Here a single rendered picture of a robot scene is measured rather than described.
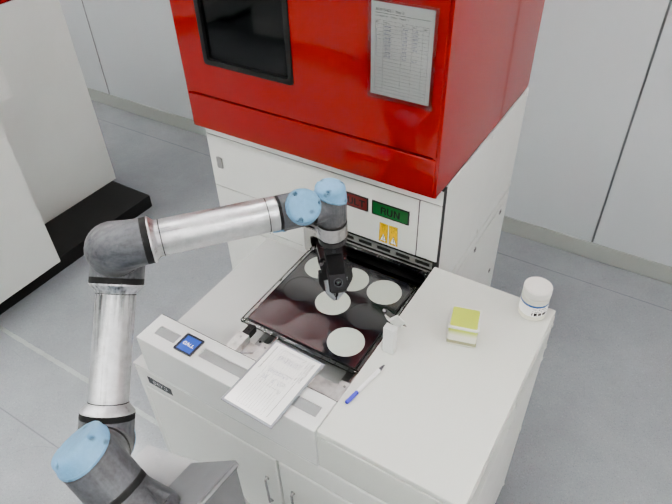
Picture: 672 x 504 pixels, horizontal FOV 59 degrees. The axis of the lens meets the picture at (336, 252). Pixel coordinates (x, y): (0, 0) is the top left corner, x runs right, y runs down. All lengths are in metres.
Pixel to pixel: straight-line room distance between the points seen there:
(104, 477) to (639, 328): 2.48
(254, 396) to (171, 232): 0.44
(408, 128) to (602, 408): 1.67
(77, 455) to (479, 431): 0.81
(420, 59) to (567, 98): 1.71
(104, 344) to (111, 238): 0.25
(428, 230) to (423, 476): 0.67
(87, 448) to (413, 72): 1.02
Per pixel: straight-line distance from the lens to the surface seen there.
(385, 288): 1.74
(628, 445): 2.69
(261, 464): 1.68
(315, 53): 1.52
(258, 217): 1.23
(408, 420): 1.38
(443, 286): 1.67
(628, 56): 2.90
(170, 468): 1.54
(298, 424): 1.38
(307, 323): 1.65
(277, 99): 1.65
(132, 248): 1.22
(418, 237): 1.69
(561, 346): 2.92
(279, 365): 1.47
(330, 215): 1.40
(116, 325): 1.36
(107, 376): 1.37
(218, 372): 1.50
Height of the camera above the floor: 2.11
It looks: 41 degrees down
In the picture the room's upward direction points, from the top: 2 degrees counter-clockwise
